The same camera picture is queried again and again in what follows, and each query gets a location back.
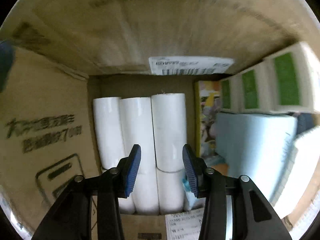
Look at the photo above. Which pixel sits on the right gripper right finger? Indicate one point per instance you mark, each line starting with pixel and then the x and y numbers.
pixel 253 217

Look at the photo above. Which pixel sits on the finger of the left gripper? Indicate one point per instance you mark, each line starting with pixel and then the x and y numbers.
pixel 7 57

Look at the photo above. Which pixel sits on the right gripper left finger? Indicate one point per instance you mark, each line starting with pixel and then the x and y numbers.
pixel 70 215

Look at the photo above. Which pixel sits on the white cardboard tube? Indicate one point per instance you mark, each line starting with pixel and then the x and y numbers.
pixel 107 132
pixel 170 130
pixel 137 128

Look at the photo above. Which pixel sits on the white spiral notebook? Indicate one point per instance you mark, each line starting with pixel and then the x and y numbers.
pixel 298 172

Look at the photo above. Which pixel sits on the light blue notebook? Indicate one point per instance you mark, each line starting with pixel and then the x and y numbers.
pixel 256 145

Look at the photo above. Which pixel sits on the brown cardboard box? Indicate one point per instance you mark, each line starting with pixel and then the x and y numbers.
pixel 71 52

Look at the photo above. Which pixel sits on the white tube in box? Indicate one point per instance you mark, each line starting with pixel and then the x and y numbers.
pixel 170 191

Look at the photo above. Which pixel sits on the colourful picture book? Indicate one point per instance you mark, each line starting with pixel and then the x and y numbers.
pixel 207 106

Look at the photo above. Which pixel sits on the green white small carton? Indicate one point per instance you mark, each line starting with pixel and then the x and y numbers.
pixel 284 82

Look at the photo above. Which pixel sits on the white shipping label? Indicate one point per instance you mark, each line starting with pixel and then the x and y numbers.
pixel 189 65

